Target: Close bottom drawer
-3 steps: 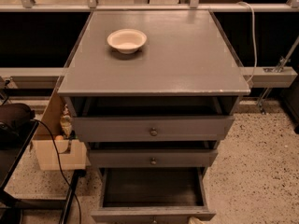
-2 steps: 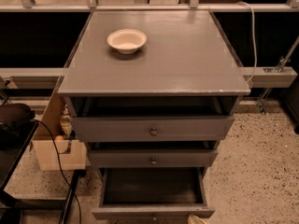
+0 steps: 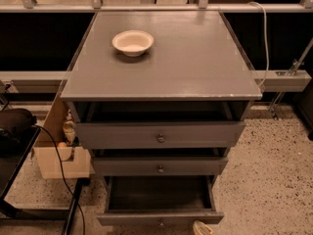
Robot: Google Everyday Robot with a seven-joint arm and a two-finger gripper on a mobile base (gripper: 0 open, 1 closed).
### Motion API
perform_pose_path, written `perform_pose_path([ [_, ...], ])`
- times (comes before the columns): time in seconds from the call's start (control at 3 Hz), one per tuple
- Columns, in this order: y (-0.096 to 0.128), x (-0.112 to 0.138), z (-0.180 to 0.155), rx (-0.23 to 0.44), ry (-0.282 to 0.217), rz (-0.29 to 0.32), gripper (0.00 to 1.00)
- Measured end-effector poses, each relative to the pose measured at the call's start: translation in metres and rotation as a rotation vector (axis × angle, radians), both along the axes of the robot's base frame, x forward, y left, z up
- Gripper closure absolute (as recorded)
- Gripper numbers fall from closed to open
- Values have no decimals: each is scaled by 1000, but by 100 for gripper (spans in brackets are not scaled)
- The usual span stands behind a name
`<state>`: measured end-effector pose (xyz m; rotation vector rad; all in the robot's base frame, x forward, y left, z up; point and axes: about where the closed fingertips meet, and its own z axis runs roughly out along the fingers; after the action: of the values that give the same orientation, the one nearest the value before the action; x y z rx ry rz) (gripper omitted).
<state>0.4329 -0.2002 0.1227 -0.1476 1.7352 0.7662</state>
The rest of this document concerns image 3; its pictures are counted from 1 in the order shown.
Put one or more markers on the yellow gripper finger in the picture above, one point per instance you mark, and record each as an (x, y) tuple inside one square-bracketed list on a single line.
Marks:
[(201, 228)]

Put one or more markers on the grey bottom drawer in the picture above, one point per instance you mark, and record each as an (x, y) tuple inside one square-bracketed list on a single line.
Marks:
[(159, 200)]

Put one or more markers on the grey drawer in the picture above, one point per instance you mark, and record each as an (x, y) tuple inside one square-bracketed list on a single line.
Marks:
[(159, 135), (153, 166), (159, 200)]

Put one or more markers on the grey middle drawer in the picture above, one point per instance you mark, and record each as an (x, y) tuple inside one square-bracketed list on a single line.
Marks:
[(153, 166)]

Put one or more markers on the grey top drawer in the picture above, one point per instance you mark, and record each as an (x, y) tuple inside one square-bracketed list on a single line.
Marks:
[(159, 135)]

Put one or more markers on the grey wooden drawer cabinet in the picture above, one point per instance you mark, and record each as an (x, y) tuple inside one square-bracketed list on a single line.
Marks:
[(193, 72)]

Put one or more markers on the cardboard box with items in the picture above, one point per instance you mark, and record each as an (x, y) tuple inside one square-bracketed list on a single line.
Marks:
[(53, 155)]

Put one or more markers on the metal diagonal strut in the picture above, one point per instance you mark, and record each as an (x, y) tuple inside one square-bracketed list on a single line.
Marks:
[(291, 80)]

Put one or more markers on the white paper bowl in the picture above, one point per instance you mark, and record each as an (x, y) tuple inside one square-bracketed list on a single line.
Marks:
[(133, 43)]

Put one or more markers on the black bag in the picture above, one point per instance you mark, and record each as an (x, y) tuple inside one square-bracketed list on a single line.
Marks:
[(13, 124)]

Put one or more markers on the lower aluminium rail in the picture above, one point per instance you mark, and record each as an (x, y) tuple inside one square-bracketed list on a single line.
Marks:
[(50, 81)]

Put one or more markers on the aluminium rail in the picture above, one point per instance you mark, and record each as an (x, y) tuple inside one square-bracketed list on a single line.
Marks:
[(224, 8), (50, 81)]

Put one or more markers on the black table frame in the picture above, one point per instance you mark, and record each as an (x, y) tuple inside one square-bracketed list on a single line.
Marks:
[(24, 182)]

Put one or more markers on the upper aluminium rail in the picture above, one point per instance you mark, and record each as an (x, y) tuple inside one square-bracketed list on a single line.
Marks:
[(224, 8)]

